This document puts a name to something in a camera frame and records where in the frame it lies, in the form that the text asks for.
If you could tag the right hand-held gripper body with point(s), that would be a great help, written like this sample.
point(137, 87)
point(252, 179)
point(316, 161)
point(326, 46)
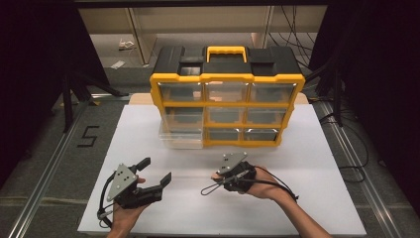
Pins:
point(239, 177)

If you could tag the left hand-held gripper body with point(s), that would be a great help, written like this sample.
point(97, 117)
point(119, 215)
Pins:
point(124, 183)

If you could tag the clear plastic drawer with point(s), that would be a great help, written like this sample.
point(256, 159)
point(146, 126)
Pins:
point(181, 137)

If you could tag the yellow black storage organizer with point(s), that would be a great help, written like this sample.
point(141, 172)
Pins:
point(228, 67)

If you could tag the person's right hand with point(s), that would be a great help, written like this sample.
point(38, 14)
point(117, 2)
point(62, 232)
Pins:
point(267, 186)

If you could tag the person's left hand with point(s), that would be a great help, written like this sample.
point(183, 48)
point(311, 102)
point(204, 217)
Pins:
point(124, 218)

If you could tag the wooden board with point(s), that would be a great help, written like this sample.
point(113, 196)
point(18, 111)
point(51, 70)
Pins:
point(140, 99)

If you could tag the group of clear drawers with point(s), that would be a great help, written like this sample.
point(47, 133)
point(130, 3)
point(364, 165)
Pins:
point(265, 115)

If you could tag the black metal stand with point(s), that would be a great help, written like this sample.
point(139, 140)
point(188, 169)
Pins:
point(67, 102)
point(336, 99)

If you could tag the flat white paper scrap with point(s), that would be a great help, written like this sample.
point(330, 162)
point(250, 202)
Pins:
point(118, 64)

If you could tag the crumpled white paper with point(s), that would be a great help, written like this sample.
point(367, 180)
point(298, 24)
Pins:
point(126, 45)

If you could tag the black curtain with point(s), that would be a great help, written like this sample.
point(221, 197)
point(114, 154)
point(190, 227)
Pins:
point(36, 66)
point(383, 82)

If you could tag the beige partition furniture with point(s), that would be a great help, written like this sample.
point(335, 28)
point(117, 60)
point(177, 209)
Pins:
point(198, 20)

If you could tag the aluminium floor rail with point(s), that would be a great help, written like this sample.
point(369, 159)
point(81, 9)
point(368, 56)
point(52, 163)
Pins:
point(360, 172)
point(46, 172)

